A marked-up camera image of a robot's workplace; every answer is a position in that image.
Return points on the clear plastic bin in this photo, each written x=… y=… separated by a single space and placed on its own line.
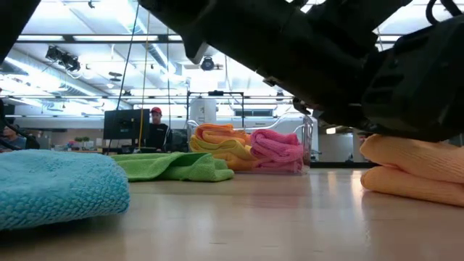
x=308 y=145

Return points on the yellow microfiber towel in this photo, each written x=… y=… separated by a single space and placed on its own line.
x=224 y=146

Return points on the green microfiber towel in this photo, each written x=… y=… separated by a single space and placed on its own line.
x=170 y=166

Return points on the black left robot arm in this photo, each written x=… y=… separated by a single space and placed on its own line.
x=235 y=29

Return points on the blue microfiber towel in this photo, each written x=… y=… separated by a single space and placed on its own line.
x=54 y=188

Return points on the person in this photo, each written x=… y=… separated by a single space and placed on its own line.
x=157 y=132
x=11 y=137

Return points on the black monitor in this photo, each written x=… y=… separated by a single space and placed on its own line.
x=127 y=124

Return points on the small potted plants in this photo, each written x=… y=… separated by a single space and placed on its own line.
x=82 y=141

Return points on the dark background equipment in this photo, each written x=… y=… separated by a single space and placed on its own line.
x=32 y=143

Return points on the grey ceiling duct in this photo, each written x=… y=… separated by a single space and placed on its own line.
x=54 y=78

